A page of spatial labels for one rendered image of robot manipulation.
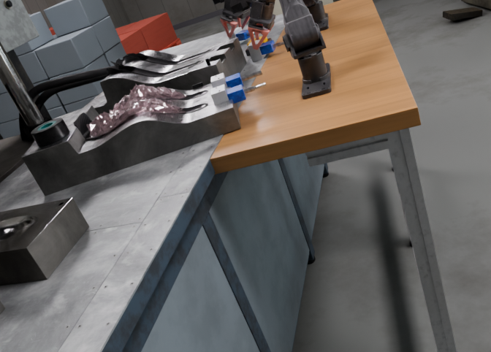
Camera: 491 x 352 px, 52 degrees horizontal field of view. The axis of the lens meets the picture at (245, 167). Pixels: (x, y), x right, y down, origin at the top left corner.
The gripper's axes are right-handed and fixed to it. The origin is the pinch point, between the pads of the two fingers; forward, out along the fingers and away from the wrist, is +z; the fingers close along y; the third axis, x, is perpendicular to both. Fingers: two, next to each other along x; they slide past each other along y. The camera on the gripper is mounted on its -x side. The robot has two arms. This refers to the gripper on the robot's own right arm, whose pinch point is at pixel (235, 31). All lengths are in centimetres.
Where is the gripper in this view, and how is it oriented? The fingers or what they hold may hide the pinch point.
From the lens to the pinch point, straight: 199.8
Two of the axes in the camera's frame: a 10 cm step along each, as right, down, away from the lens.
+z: -0.8, 7.2, 6.8
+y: -5.5, 5.4, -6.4
